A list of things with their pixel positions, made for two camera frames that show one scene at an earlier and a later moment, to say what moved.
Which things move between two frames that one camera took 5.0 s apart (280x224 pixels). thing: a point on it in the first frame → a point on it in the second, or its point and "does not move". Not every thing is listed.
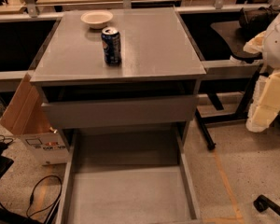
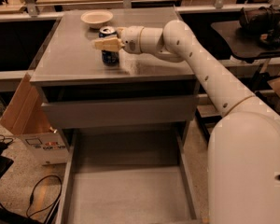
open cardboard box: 25,115 does not move
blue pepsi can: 111,41 does not move
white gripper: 279,44 → 131,39
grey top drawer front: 119,112 does not move
